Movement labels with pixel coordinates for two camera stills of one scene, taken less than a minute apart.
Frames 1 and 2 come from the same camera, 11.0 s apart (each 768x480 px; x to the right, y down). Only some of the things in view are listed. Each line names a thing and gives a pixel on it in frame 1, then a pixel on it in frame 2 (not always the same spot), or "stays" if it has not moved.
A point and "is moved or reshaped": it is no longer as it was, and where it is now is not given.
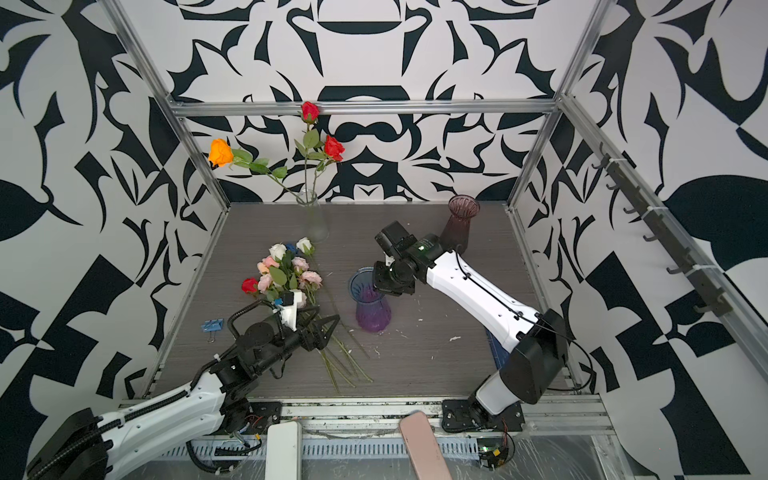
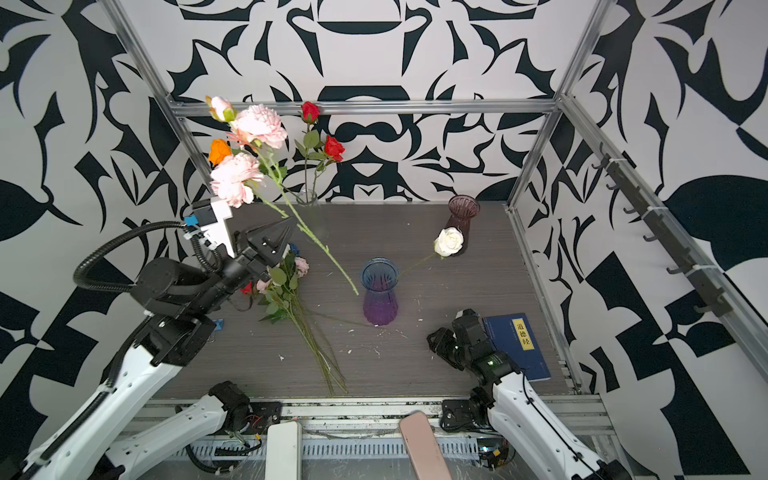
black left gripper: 314,339 -> 252,249
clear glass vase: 315,222 stays
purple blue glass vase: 372,310 is moved or reshaped
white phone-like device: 284,451 stays
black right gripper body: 393,278 -> 449,347
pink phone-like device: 423,447 stays
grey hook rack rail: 714,298 stays
